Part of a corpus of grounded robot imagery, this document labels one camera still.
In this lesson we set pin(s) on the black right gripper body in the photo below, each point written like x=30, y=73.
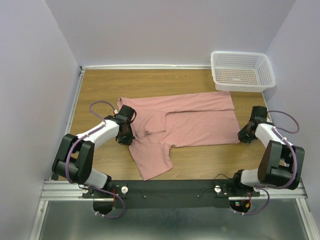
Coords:
x=245, y=135

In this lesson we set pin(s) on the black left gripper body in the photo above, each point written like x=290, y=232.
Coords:
x=128, y=137

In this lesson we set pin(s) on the pink printed t shirt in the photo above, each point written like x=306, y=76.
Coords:
x=187, y=120

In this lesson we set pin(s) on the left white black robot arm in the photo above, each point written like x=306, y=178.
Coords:
x=74, y=158

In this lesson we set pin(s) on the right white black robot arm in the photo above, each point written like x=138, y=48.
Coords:
x=282, y=162

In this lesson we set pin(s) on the white plastic basket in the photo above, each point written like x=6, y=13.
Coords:
x=241, y=71

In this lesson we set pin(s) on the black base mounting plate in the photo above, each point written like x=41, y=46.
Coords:
x=170, y=194

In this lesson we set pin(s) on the front aluminium frame rail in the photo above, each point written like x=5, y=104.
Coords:
x=58, y=190

